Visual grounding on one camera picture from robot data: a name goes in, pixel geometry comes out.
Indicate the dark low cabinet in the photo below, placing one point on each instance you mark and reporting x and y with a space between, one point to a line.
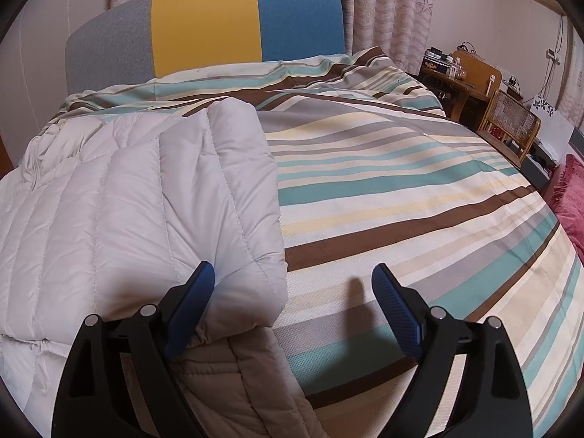
538 169

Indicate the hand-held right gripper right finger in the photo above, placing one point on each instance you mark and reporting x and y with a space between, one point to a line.
397 310

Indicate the grey yellow blue headboard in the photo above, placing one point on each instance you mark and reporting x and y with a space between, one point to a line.
205 27

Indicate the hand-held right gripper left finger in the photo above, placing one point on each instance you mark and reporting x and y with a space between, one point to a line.
194 301

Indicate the white puffer jacket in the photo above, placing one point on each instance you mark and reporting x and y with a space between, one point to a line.
137 214

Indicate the striped bed cover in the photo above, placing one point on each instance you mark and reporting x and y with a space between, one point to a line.
388 169

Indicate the pink cushion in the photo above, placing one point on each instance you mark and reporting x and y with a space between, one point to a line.
570 200

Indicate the dark storage box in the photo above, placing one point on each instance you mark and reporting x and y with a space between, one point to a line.
435 60

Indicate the rattan chair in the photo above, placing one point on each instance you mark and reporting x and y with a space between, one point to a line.
513 118

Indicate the wooden desk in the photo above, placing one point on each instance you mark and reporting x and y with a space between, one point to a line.
470 86

